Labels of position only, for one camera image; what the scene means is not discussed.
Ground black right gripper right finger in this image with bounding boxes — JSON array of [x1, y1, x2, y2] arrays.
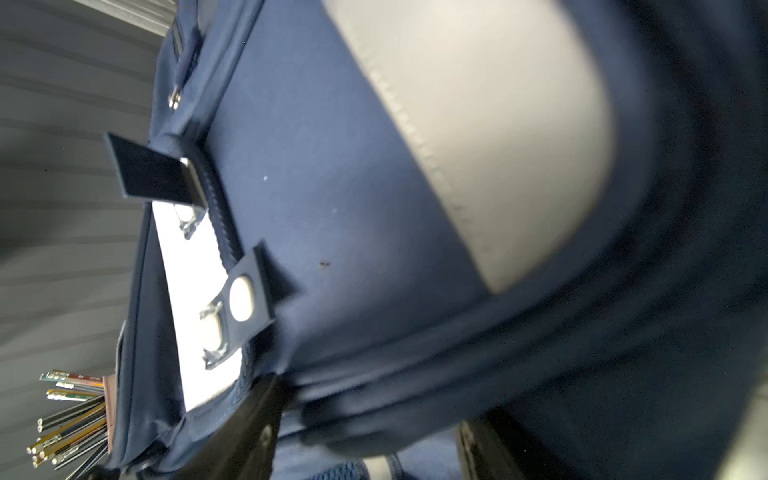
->
[[455, 408, 558, 480]]

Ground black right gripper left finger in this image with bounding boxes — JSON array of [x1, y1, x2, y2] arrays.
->
[[175, 374, 286, 480]]

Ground navy blue student backpack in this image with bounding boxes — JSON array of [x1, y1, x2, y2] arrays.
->
[[106, 1, 767, 479]]

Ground cup of coloured pencils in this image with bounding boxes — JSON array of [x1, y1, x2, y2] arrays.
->
[[26, 369, 117, 479]]

